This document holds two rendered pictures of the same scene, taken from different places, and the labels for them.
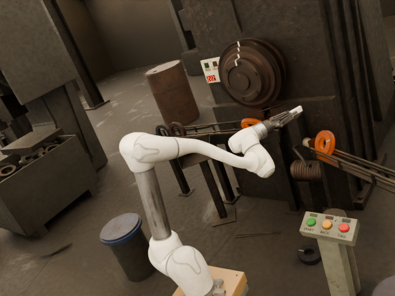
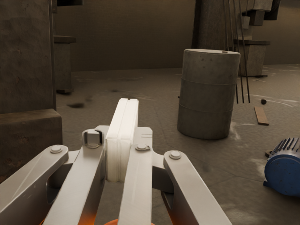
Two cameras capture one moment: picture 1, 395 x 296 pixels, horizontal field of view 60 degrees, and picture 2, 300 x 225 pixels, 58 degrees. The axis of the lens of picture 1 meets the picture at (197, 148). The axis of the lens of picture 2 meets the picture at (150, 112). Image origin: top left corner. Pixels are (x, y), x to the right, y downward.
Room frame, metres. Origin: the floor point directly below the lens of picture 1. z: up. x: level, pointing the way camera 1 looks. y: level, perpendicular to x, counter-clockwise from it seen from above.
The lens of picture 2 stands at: (1.69, -0.40, 1.04)
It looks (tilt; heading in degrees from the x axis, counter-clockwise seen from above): 17 degrees down; 278
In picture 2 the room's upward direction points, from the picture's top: 3 degrees clockwise
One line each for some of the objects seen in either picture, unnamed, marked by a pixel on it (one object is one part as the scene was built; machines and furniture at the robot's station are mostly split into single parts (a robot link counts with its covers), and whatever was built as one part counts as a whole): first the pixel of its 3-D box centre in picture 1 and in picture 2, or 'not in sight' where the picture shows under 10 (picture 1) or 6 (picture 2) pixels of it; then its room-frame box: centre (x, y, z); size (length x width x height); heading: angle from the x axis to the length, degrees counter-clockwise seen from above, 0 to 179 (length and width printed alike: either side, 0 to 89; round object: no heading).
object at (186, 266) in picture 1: (189, 268); not in sight; (1.31, 0.24, 0.58); 0.18 x 0.16 x 0.22; 33
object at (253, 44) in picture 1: (250, 74); not in sight; (2.23, -0.50, 1.11); 0.47 x 0.06 x 0.47; 43
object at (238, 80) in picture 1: (243, 80); not in sight; (2.16, -0.43, 1.11); 0.28 x 0.06 x 0.28; 43
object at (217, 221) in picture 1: (208, 182); not in sight; (2.42, 0.02, 0.36); 0.26 x 0.20 x 0.72; 78
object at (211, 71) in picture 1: (217, 70); not in sight; (2.55, -0.35, 1.15); 0.26 x 0.02 x 0.18; 43
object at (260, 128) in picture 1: (259, 131); not in sight; (1.69, -0.35, 0.95); 0.09 x 0.06 x 0.09; 8
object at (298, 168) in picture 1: (315, 195); not in sight; (1.89, -0.63, 0.27); 0.22 x 0.13 x 0.53; 43
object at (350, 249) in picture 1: (341, 253); not in sight; (1.37, -0.52, 0.26); 0.12 x 0.12 x 0.52
